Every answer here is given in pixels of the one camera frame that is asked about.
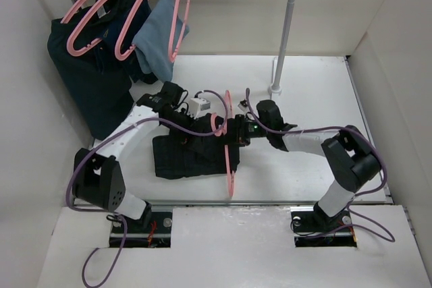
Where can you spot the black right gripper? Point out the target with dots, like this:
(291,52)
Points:
(241,137)

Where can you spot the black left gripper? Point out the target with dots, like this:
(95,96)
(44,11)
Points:
(183,135)

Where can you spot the black trousers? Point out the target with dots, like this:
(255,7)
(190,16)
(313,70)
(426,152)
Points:
(175,159)

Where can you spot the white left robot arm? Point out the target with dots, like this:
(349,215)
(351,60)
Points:
(98,178)

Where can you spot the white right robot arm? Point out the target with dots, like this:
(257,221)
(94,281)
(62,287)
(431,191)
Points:
(351,158)

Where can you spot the dark green hanging trousers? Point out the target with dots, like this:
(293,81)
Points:
(98,84)

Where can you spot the white rack base foot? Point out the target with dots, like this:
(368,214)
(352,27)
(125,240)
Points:
(274,88)

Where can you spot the light blue hanging garment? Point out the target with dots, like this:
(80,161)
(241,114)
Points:
(152,42)

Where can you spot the grey right rack pole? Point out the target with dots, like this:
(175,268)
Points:
(285,31)

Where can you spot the dark navy hanging garment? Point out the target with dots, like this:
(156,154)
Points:
(112,16)

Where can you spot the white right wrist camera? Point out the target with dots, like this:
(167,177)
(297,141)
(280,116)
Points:
(243,104)

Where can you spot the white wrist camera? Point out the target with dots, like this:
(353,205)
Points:
(197,105)
(243,104)

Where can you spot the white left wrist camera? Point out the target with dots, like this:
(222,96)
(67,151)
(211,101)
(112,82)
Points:
(197,105)

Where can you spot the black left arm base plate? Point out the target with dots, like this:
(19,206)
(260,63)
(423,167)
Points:
(156,233)

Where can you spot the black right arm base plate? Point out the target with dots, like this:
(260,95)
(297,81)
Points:
(312,231)

